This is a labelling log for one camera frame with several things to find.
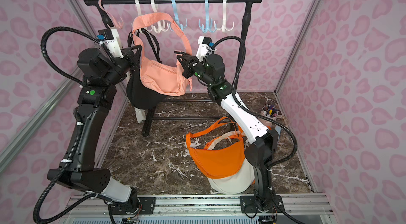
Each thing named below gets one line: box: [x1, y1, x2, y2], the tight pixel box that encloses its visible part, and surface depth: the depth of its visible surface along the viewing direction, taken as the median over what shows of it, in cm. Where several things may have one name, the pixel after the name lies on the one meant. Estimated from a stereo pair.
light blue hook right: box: [198, 0, 217, 34], surface depth 66 cm
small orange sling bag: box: [186, 116, 246, 180], surface depth 82 cm
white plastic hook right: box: [214, 0, 235, 33], surface depth 64 cm
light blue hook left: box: [167, 0, 188, 33], surface depth 64 cm
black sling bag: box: [126, 28, 168, 110], surface depth 72 cm
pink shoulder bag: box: [132, 12, 193, 97], surface depth 72 cm
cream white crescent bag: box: [207, 132, 255, 195], surface depth 79 cm
